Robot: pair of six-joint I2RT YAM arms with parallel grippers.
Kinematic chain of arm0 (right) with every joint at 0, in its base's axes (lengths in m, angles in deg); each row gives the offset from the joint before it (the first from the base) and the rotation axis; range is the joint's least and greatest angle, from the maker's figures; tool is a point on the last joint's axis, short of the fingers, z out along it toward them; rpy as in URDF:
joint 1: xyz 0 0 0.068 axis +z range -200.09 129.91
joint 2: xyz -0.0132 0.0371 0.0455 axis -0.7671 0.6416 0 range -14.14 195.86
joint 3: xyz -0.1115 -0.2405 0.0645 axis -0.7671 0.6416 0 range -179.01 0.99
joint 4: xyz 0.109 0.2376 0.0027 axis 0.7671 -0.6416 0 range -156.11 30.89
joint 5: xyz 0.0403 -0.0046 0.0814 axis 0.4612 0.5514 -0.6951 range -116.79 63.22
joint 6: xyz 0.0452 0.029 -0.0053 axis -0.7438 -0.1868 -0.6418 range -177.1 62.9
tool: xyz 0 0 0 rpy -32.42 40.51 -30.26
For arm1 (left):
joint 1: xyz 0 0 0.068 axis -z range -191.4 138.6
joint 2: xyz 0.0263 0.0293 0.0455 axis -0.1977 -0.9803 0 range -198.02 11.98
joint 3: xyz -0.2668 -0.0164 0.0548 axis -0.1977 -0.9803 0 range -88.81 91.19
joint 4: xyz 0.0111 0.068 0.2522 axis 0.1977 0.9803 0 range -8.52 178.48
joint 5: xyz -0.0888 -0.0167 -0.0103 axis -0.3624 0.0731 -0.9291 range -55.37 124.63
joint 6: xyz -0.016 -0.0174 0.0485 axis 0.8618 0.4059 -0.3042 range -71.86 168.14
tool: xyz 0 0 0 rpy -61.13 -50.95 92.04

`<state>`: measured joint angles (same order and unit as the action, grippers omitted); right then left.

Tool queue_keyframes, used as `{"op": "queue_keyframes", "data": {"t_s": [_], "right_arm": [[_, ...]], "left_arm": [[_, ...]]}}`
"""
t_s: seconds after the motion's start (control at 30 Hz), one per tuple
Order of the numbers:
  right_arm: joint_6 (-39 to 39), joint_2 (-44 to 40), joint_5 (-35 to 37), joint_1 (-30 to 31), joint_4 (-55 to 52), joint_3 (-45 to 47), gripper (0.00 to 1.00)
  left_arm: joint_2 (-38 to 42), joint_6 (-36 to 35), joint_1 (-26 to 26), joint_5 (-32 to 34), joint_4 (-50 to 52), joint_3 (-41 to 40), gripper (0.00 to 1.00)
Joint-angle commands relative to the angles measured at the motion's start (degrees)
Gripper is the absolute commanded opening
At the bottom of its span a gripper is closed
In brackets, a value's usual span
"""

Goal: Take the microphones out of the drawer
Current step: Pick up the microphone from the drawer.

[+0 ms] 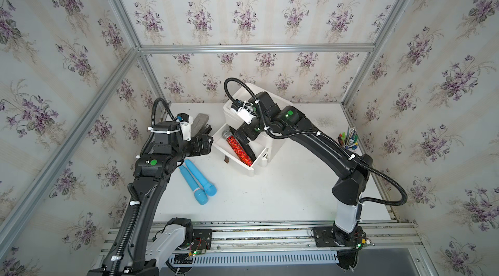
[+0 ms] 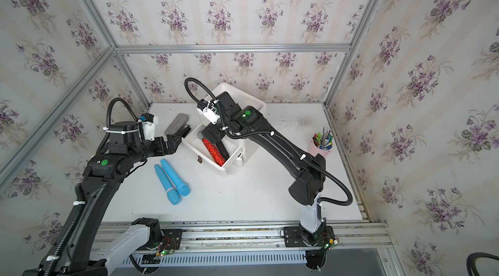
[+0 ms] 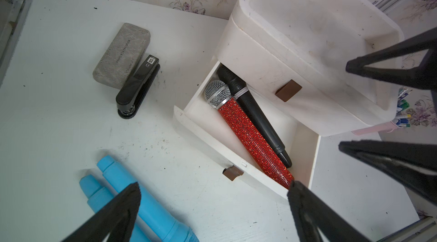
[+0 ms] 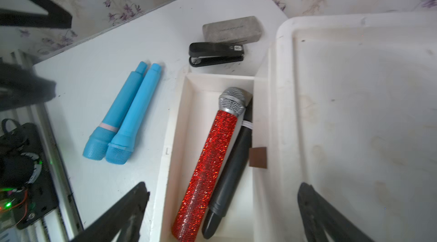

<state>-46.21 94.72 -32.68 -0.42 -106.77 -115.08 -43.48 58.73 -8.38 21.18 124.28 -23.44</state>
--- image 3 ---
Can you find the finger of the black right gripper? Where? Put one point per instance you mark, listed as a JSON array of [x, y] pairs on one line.
[[386, 65], [412, 165]]

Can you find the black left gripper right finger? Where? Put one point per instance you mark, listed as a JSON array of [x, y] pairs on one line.
[[314, 219]]

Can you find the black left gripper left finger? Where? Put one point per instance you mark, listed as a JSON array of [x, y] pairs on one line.
[[115, 222]]

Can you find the blue toy microphone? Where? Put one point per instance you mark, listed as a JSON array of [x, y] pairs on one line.
[[99, 196], [160, 221]]

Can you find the black handheld microphone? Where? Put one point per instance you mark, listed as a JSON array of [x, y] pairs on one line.
[[247, 102]]

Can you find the white three-drawer cabinet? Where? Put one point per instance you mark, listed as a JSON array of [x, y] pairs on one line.
[[326, 34]]

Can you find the red glitter microphone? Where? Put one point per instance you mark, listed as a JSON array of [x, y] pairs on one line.
[[218, 95]]

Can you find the white top drawer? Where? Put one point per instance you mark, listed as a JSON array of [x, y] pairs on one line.
[[318, 100]]

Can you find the pink cup of pens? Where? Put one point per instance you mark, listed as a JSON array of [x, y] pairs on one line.
[[401, 120]]

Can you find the black stapler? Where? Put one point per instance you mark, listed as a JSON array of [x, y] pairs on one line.
[[132, 94]]

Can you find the grey rectangular eraser block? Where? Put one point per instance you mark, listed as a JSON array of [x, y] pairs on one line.
[[122, 56]]

